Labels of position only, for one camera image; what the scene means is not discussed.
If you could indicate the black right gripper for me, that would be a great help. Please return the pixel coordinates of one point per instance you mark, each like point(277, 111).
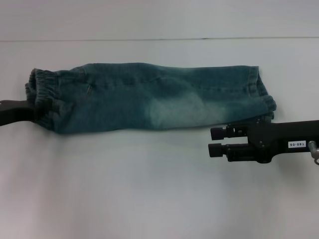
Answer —
point(281, 140)

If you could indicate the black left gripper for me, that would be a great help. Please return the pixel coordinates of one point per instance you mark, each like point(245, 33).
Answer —
point(13, 112)

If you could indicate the blue denim shorts with embroidery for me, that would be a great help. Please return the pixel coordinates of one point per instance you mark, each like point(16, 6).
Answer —
point(139, 99)

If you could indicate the silver metal connector plug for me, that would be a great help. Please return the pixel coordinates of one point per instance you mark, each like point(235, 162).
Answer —
point(314, 152)

